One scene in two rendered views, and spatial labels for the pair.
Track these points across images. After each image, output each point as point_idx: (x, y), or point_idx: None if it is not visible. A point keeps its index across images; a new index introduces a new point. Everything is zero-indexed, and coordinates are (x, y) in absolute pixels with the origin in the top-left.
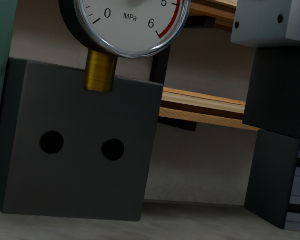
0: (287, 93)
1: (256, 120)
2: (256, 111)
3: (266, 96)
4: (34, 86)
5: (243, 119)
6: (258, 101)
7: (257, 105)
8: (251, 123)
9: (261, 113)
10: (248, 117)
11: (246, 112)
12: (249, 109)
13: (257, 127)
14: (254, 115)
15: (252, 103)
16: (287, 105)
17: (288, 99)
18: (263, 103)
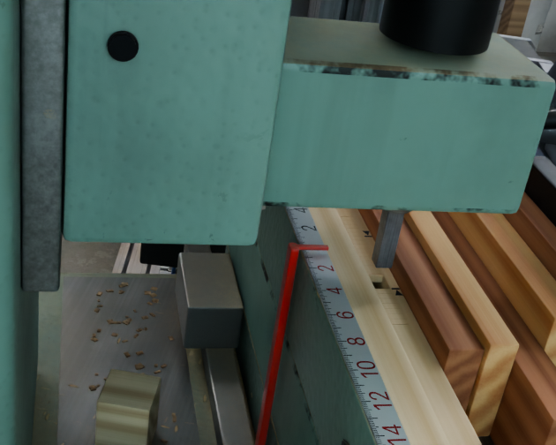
0: (221, 245)
1: (170, 262)
2: (168, 254)
3: (184, 244)
4: None
5: (141, 260)
6: (168, 246)
7: (167, 250)
8: (161, 264)
9: (177, 257)
10: (153, 259)
11: (146, 254)
12: (151, 252)
13: (175, 267)
14: (165, 258)
15: (155, 247)
16: (223, 252)
17: (223, 249)
18: (178, 248)
